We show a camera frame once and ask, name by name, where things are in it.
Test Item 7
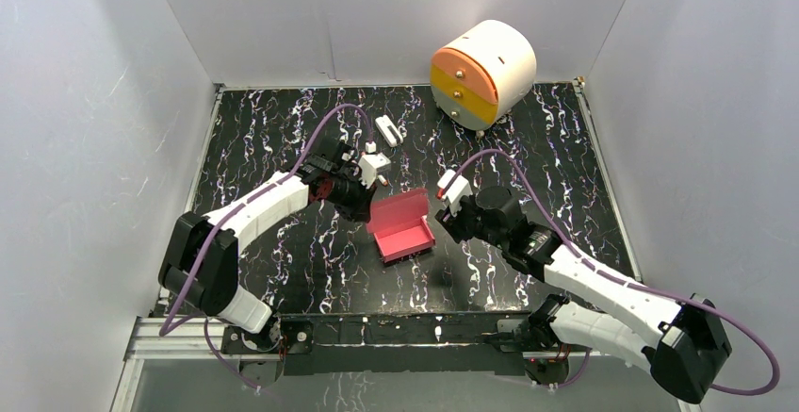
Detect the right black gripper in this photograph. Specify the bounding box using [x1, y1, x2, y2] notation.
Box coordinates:
[434, 191, 507, 251]

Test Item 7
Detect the pink paper box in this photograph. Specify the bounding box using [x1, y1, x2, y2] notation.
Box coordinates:
[367, 188, 435, 264]

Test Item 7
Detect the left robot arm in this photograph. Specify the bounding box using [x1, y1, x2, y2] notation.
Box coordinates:
[158, 140, 391, 352]

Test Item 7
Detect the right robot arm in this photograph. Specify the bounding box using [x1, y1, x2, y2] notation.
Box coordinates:
[435, 185, 731, 404]

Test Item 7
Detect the white rectangular clip block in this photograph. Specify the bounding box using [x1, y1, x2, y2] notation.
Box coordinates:
[375, 115, 404, 148]

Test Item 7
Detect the round white drawer cabinet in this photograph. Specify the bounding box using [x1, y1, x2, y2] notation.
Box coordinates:
[430, 20, 537, 132]

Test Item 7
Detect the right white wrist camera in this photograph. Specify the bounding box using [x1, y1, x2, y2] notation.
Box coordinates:
[436, 170, 473, 216]

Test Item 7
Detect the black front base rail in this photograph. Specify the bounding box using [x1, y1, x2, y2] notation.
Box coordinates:
[282, 311, 542, 376]

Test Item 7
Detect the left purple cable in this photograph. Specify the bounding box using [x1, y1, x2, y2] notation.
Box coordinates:
[158, 103, 376, 391]

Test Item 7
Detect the purple cable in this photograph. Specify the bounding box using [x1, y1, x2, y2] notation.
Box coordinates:
[439, 148, 781, 398]
[158, 103, 376, 391]

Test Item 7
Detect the aluminium frame rail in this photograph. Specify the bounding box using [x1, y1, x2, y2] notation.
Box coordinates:
[108, 314, 704, 412]

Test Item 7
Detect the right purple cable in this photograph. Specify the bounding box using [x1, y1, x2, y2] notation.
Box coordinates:
[439, 148, 781, 398]

